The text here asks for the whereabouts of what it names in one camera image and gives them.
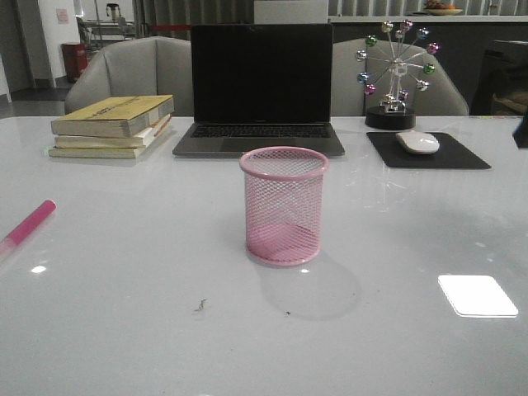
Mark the bottom pale book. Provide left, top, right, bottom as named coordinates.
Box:
left=48, top=124, right=169, bottom=158

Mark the left grey armchair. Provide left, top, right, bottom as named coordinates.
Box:
left=64, top=36, right=194, bottom=116

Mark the grey armchair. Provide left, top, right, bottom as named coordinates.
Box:
left=331, top=38, right=469, bottom=116
left=64, top=36, right=194, bottom=116

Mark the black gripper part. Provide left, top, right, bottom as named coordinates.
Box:
left=512, top=117, right=528, bottom=149

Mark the ferris wheel desk ornament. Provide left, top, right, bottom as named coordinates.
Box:
left=355, top=19, right=440, bottom=130

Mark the grey laptop black screen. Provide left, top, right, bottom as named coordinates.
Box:
left=172, top=23, right=344, bottom=158

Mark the red bin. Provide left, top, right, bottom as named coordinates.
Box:
left=61, top=42, right=87, bottom=83

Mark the white cabinet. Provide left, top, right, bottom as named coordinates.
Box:
left=253, top=0, right=328, bottom=24

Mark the pink marker pen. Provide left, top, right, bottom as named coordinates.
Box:
left=1, top=200, right=56, bottom=260

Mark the middle white book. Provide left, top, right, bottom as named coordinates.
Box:
left=54, top=115, right=172, bottom=149

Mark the pink mesh pen holder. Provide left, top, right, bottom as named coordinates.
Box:
left=239, top=146, right=328, bottom=266

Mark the fruit bowl on counter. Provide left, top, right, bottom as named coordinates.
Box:
left=424, top=0, right=463, bottom=16

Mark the right grey armchair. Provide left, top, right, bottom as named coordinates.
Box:
left=331, top=38, right=469, bottom=116

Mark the brown cushion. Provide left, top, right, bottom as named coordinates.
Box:
left=491, top=91, right=527, bottom=116

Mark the black mouse pad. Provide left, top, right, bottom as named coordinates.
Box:
left=366, top=131, right=491, bottom=170

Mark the white computer mouse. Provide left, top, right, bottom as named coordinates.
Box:
left=395, top=130, right=440, bottom=154

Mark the top yellow book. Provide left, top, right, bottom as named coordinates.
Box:
left=51, top=95, right=174, bottom=138

